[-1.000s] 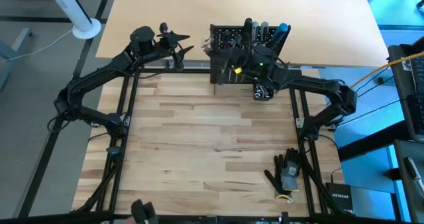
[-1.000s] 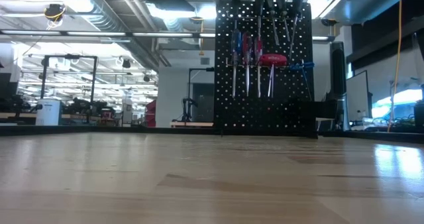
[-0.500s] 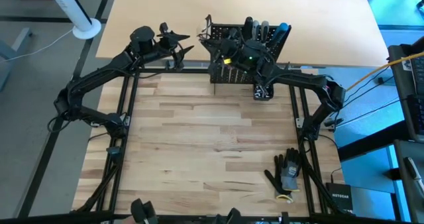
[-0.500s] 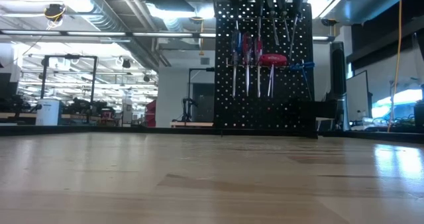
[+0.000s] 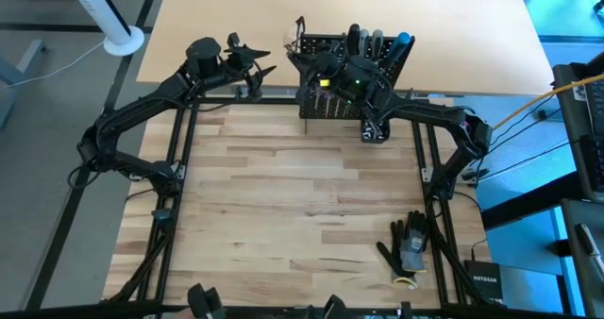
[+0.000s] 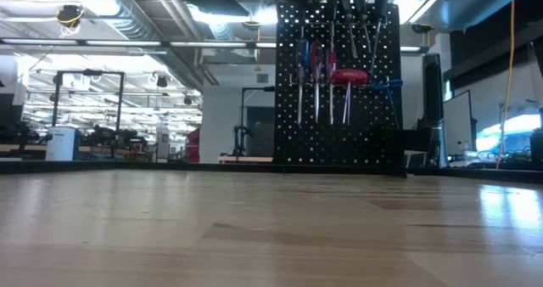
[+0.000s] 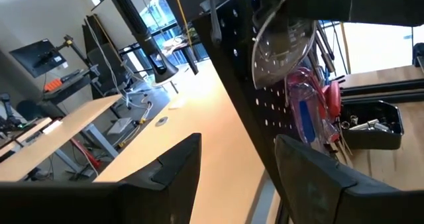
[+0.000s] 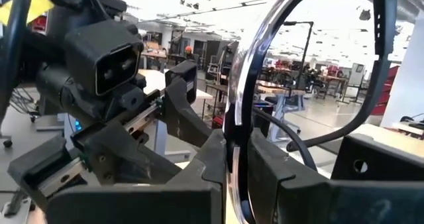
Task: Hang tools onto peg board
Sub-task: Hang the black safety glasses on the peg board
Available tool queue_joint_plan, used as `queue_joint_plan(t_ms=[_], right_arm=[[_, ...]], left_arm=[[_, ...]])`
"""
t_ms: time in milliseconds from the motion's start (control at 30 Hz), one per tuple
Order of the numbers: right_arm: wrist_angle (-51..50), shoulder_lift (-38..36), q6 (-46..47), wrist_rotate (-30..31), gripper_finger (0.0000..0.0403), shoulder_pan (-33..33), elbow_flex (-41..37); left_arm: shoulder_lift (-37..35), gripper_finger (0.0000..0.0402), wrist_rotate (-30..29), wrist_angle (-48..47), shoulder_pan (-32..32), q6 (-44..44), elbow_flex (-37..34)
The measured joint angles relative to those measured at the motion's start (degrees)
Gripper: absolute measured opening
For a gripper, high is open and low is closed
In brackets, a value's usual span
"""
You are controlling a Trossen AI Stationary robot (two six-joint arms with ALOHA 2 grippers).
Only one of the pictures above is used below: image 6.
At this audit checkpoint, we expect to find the red translucent handle screwdriver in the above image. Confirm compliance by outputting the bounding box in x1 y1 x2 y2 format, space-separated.
309 41 325 125
324 47 339 127

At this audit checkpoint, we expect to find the black background gantry frame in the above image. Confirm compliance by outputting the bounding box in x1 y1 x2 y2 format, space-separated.
51 69 127 160

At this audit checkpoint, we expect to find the black hanging device yellow cable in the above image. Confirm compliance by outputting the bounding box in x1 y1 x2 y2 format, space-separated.
56 4 85 40

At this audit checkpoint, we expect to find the black background stand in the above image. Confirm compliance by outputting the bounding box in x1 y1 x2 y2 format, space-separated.
232 124 255 157

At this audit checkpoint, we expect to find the black tall tower unit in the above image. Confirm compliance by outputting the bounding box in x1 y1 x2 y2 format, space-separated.
423 53 445 169

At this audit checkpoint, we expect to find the blue translucent handle screwdriver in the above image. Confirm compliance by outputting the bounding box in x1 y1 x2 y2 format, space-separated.
295 38 311 127

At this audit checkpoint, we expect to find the black aluminium table frame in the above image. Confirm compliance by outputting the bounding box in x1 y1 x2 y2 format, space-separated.
0 159 543 185

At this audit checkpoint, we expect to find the grey handle screwdriver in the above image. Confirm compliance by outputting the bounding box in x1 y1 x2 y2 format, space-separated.
350 0 374 55
339 0 361 60

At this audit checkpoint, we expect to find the low wooden bench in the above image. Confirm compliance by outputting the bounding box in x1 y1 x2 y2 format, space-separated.
217 155 275 165

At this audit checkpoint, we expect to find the black metal pegboard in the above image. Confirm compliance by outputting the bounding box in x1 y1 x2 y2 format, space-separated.
273 0 403 174

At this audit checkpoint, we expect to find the white board panel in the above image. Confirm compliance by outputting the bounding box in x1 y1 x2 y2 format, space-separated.
443 90 479 156

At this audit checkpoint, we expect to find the red cabinet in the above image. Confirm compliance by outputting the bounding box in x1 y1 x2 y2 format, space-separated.
185 127 201 164

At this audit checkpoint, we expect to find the silver ceiling air duct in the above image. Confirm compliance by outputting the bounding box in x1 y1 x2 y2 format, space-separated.
63 0 221 88

